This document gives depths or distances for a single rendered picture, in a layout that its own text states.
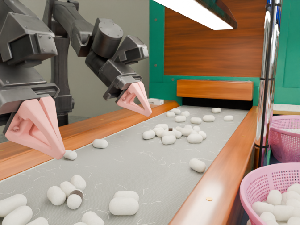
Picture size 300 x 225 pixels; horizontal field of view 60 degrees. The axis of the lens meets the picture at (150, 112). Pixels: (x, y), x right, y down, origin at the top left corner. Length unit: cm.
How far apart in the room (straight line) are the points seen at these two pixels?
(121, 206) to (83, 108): 216
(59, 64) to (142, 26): 131
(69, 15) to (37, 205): 53
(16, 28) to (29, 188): 24
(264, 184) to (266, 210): 6
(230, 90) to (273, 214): 72
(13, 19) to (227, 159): 38
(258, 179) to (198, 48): 80
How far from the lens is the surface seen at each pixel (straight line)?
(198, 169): 47
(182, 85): 110
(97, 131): 68
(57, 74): 94
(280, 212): 40
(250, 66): 111
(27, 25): 35
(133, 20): 220
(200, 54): 115
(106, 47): 60
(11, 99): 35
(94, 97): 239
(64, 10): 82
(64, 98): 96
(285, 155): 74
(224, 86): 105
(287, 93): 110
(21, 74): 39
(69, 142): 61
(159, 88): 120
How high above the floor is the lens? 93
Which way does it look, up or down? 11 degrees down
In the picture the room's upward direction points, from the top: straight up
